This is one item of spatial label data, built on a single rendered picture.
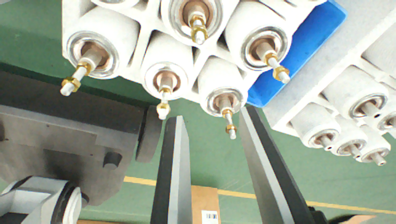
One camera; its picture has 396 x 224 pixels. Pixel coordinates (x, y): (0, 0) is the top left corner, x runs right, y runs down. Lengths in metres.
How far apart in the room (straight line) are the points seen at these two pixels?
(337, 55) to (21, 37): 0.81
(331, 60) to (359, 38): 0.06
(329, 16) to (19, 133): 0.84
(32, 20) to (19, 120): 0.26
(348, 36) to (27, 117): 0.78
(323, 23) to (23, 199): 0.90
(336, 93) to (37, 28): 0.78
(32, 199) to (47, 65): 0.39
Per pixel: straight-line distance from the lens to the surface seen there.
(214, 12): 0.28
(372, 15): 0.53
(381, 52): 0.52
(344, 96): 0.51
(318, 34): 0.56
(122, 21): 0.36
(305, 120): 0.55
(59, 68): 0.72
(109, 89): 0.70
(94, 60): 0.31
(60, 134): 0.61
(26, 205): 0.71
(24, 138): 0.69
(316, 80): 0.53
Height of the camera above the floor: 0.52
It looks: 47 degrees down
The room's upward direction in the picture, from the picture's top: 175 degrees clockwise
